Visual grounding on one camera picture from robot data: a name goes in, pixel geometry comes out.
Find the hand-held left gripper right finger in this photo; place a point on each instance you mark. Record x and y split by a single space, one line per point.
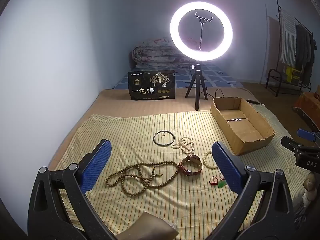
226 166

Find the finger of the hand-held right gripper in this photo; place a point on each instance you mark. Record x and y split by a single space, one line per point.
290 143
306 135

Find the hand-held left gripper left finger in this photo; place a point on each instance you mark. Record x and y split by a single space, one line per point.
98 162

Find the cardboard box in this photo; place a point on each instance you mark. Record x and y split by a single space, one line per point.
240 140

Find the brown leather watch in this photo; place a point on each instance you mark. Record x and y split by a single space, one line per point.
185 171

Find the black bangle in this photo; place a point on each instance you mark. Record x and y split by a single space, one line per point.
154 138

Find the person's right hand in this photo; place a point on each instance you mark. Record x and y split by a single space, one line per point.
310 182

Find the yellow striped cloth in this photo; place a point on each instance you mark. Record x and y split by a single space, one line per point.
125 135

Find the tan woven mat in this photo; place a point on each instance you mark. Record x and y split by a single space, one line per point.
112 105

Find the yellow box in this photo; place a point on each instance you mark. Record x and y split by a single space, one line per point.
293 74

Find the dark hanging clothes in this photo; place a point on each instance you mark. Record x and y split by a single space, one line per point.
303 55

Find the tan cushion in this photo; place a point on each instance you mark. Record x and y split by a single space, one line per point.
147 227

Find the black tripod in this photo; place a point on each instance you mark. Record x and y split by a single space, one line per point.
197 90

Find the blue patterned bed sheet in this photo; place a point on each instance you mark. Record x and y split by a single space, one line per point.
220 80

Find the black snack bag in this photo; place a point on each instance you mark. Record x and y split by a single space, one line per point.
150 85

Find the striped hanging towel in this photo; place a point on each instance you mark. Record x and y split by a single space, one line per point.
287 37

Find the black metal clothes rack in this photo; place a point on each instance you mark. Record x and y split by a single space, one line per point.
277 30

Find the folded floral quilt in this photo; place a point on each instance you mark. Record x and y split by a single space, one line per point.
155 55

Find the phone holder clamp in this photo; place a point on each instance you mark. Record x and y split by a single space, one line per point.
201 30

